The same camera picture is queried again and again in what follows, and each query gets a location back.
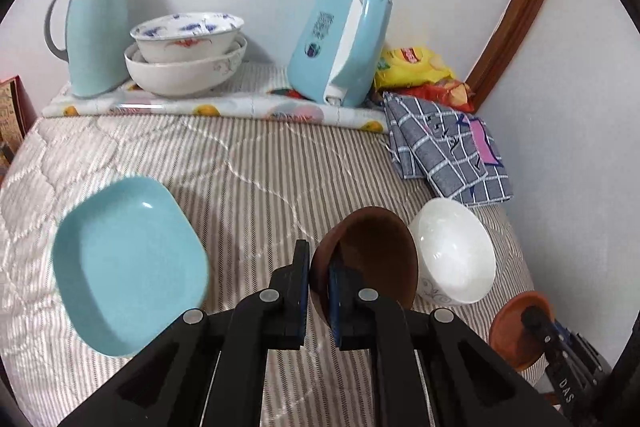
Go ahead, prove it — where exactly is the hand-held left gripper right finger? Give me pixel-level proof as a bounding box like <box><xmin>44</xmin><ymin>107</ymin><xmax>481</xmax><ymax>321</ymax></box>
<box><xmin>327</xmin><ymin>254</ymin><xmax>576</xmax><ymax>427</ymax></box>

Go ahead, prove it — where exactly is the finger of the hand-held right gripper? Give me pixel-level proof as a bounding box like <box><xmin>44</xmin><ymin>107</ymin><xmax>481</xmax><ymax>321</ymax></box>
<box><xmin>554</xmin><ymin>321</ymin><xmax>581</xmax><ymax>348</ymax></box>
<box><xmin>521</xmin><ymin>305</ymin><xmax>563</xmax><ymax>355</ymax></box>

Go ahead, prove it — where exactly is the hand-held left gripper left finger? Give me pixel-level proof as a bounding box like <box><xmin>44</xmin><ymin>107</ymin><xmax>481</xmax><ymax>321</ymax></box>
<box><xmin>60</xmin><ymin>239</ymin><xmax>312</xmax><ymax>427</ymax></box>

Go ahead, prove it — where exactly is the small brown bowl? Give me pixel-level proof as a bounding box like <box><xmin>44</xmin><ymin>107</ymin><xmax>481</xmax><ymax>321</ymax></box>
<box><xmin>310</xmin><ymin>206</ymin><xmax>420</xmax><ymax>325</ymax></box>
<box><xmin>489</xmin><ymin>291</ymin><xmax>553</xmax><ymax>373</ymax></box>

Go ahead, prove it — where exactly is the white bowl with grey pattern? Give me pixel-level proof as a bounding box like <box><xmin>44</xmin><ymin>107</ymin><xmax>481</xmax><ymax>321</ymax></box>
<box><xmin>409</xmin><ymin>198</ymin><xmax>497</xmax><ymax>306</ymax></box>

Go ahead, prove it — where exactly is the blue square plate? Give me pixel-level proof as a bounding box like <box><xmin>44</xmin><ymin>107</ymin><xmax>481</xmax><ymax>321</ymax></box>
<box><xmin>52</xmin><ymin>176</ymin><xmax>211</xmax><ymax>358</ymax></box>

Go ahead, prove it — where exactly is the grey checked cloth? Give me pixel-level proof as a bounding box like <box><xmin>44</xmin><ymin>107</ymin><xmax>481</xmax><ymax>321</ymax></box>
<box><xmin>382</xmin><ymin>92</ymin><xmax>515</xmax><ymax>208</ymax></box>

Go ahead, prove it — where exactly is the fruit print mat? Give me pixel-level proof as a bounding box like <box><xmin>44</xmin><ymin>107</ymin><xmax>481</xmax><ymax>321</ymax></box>
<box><xmin>42</xmin><ymin>79</ymin><xmax>391</xmax><ymax>135</ymax></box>

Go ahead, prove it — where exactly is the large white ceramic bowl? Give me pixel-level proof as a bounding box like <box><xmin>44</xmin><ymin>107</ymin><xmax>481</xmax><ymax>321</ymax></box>
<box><xmin>124</xmin><ymin>34</ymin><xmax>248</xmax><ymax>98</ymax></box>

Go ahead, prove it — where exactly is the light blue tissue pack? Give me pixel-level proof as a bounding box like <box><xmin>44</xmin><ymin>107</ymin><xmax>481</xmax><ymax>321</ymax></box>
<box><xmin>286</xmin><ymin>0</ymin><xmax>393</xmax><ymax>108</ymax></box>

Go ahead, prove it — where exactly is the red snack bag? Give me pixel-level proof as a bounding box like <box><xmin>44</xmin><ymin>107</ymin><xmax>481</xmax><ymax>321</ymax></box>
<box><xmin>400</xmin><ymin>77</ymin><xmax>475</xmax><ymax>114</ymax></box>

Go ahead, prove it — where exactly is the yellow chips bag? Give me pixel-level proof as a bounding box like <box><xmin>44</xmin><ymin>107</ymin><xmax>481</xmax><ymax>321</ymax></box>
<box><xmin>374</xmin><ymin>47</ymin><xmax>453</xmax><ymax>90</ymax></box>

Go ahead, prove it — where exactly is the blue floral ceramic bowl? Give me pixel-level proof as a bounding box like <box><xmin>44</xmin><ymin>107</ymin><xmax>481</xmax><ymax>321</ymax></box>
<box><xmin>130</xmin><ymin>12</ymin><xmax>246</xmax><ymax>64</ymax></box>

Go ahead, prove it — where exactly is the light blue thermos jug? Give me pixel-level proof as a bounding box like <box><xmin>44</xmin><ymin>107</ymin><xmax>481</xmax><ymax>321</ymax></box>
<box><xmin>45</xmin><ymin>0</ymin><xmax>132</xmax><ymax>98</ymax></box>

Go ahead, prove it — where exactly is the patterned brown book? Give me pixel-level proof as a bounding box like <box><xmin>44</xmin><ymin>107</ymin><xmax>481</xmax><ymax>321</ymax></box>
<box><xmin>0</xmin><ymin>76</ymin><xmax>37</xmax><ymax>168</ymax></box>

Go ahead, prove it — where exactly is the brown wooden door frame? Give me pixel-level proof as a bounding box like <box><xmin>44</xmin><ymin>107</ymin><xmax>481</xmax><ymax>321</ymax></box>
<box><xmin>465</xmin><ymin>0</ymin><xmax>568</xmax><ymax>114</ymax></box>

